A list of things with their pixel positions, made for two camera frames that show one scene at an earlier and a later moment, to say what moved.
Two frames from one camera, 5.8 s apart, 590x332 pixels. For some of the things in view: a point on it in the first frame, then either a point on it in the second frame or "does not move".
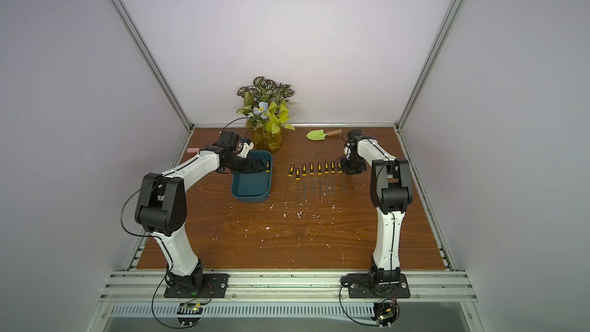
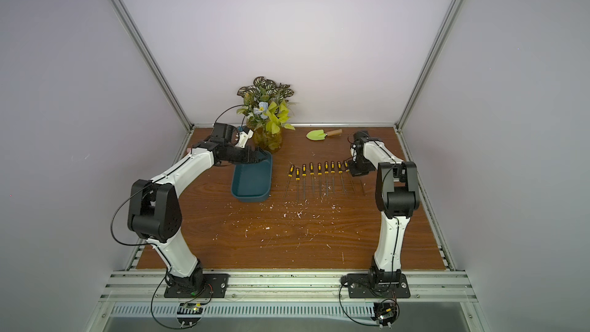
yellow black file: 304,174 does not move
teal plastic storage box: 256,187 does not move
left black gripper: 249,167 → 253,155
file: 333,171 does not move
